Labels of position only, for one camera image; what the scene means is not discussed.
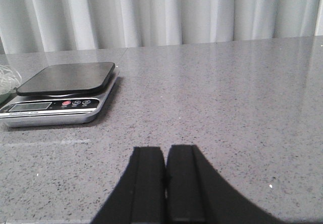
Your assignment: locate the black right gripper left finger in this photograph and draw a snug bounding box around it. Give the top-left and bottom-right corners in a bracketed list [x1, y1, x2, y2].
[92, 147, 165, 223]

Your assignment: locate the white vermicelli noodle bundle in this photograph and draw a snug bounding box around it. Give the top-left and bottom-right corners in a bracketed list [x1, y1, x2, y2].
[1, 65, 22, 95]

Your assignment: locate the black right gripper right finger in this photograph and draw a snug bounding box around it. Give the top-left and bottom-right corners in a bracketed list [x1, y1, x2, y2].
[166, 145, 281, 223]

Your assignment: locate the silver digital kitchen scale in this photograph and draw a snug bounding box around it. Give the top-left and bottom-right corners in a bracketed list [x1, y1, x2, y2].
[1, 62, 119, 128]

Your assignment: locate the white curtain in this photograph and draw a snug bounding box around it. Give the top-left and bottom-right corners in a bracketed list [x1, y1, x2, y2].
[1, 0, 322, 54]

